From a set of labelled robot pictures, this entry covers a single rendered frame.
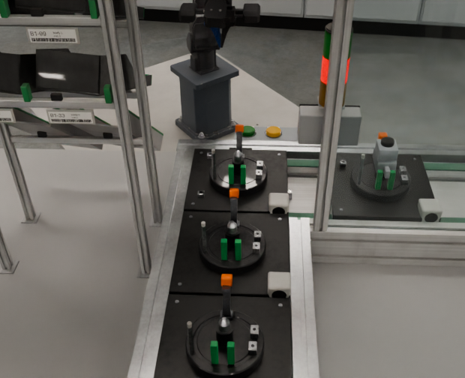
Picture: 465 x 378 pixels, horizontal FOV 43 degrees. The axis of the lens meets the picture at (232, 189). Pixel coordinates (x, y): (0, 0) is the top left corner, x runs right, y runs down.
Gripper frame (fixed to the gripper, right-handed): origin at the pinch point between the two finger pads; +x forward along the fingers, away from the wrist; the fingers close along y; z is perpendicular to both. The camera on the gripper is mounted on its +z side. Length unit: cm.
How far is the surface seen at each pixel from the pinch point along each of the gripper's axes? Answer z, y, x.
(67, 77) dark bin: 35.9, -25.8, -7.6
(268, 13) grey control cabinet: -280, 10, 114
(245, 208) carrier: 30.6, 7.1, 28.5
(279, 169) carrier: 15.4, 14.9, 28.4
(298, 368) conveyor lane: 72, 18, 29
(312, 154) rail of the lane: 6.3, 23.6, 30.3
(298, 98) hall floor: -182, 30, 125
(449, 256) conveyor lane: 36, 53, 36
